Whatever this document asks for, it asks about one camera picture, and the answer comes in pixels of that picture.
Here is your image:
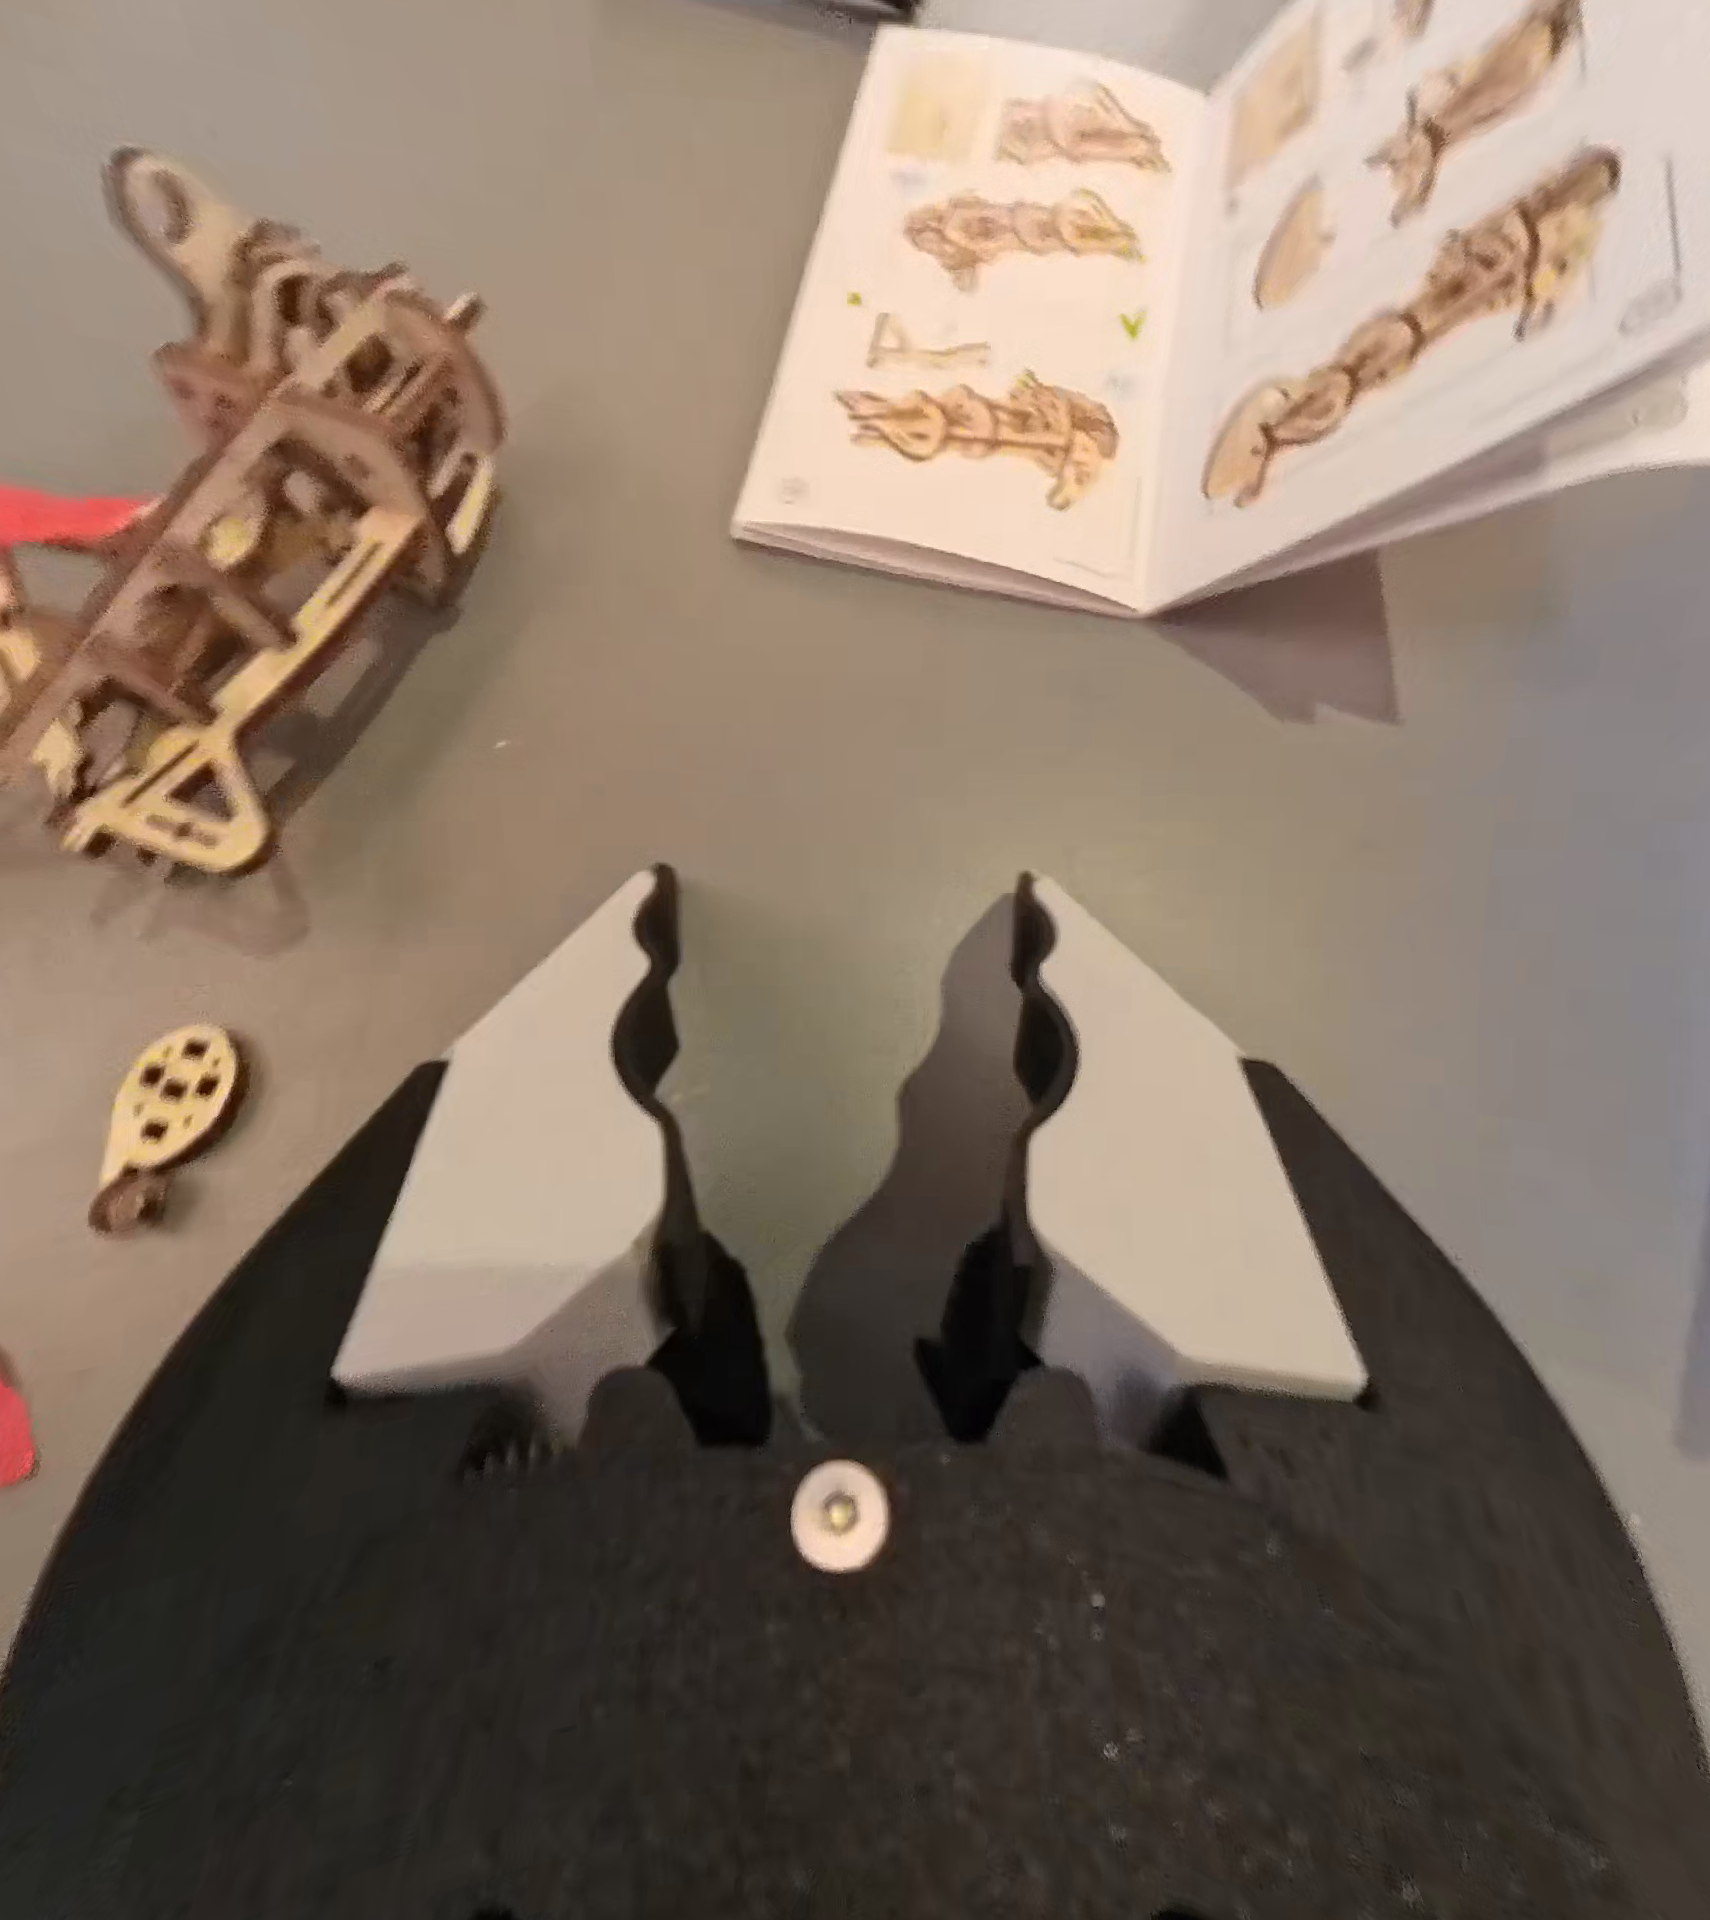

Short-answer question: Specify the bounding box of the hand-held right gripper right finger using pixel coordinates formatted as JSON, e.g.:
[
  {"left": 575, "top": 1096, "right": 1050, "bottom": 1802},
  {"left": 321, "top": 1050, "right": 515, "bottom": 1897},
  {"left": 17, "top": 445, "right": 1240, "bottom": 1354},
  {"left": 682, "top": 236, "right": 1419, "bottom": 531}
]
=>
[{"left": 927, "top": 872, "right": 1372, "bottom": 1452}]

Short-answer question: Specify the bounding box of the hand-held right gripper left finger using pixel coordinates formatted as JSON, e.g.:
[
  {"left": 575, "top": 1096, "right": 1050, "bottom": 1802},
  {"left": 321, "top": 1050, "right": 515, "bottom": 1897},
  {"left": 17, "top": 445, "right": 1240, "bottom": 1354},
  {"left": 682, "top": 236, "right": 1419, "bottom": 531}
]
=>
[{"left": 331, "top": 865, "right": 770, "bottom": 1448}]

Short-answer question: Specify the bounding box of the wooden model assembly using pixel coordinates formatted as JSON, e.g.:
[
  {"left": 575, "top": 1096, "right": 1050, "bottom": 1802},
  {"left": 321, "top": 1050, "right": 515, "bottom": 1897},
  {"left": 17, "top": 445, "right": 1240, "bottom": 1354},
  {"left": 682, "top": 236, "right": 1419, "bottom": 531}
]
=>
[{"left": 0, "top": 144, "right": 511, "bottom": 880}]

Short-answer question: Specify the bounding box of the oval perforated wooden part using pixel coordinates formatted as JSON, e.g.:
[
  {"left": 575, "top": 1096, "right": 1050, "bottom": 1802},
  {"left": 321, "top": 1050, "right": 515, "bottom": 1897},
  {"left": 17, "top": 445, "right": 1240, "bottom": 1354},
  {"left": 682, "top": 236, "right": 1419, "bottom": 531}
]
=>
[{"left": 85, "top": 1024, "right": 248, "bottom": 1238}]

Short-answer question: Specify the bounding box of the small red paper scrap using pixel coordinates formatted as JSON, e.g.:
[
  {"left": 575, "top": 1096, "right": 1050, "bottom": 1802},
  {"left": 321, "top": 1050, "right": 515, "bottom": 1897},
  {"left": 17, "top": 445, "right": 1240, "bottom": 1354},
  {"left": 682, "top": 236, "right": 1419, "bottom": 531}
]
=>
[{"left": 0, "top": 1330, "right": 49, "bottom": 1494}]

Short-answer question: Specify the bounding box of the open instruction booklet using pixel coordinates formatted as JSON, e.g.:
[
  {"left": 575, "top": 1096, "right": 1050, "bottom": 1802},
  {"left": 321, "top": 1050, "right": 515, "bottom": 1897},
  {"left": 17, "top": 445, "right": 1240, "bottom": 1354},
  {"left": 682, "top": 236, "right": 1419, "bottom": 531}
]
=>
[{"left": 729, "top": 0, "right": 1710, "bottom": 622}]

